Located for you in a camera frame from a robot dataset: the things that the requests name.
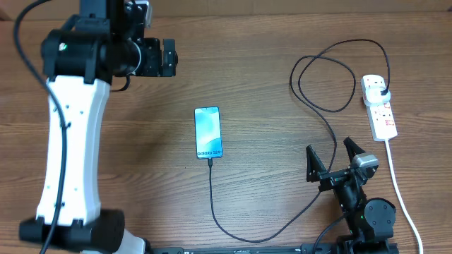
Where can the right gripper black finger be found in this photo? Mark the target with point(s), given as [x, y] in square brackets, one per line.
[354, 151]
[315, 167]

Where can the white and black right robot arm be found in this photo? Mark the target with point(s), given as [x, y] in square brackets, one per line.
[370, 221]

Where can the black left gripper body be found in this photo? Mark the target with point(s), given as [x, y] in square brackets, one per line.
[150, 65]

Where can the white charger plug adapter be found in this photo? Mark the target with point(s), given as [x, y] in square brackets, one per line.
[373, 96]

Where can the Samsung Galaxy smartphone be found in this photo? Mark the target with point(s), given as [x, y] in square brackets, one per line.
[208, 132]

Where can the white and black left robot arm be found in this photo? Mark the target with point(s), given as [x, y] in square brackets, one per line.
[80, 59]

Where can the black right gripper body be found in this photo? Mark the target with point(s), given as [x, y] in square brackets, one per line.
[331, 180]

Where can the white power strip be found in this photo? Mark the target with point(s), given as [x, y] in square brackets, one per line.
[381, 120]

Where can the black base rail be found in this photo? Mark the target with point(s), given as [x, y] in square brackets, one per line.
[243, 250]

